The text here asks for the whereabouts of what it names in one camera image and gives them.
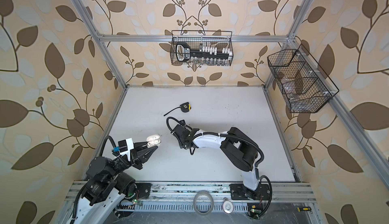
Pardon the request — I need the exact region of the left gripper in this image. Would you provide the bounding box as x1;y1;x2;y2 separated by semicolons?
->
105;141;156;181

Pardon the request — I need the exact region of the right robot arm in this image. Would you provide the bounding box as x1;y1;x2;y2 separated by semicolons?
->
166;117;273;201

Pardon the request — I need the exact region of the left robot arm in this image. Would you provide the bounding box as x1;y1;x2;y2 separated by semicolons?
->
68;134;161;224

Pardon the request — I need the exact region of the black yellow tape measure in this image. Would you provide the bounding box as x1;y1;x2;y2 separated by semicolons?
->
163;102;191;117

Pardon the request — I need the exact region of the grey tape roll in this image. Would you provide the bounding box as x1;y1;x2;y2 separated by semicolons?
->
192;191;214;216

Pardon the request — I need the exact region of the small white tape roll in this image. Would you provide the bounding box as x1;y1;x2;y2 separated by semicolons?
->
222;200;234;214

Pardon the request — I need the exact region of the black socket set holder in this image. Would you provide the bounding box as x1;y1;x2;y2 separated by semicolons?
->
172;42;234;64

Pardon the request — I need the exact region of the black yellow screwdriver right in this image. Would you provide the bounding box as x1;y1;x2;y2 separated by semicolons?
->
297;206;312;212

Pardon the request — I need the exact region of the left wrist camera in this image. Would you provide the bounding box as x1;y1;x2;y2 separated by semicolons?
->
112;138;134;161

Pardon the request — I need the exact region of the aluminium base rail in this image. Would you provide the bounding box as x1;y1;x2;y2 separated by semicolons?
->
65;180;317;203

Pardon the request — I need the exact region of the rear wire basket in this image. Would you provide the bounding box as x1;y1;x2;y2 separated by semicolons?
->
170;29;234;67

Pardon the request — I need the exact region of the wire basket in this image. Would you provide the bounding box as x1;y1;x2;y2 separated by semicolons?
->
170;29;234;67
267;45;339;113

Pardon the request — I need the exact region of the right side wire basket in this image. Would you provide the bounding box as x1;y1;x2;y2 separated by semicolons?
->
267;45;339;113

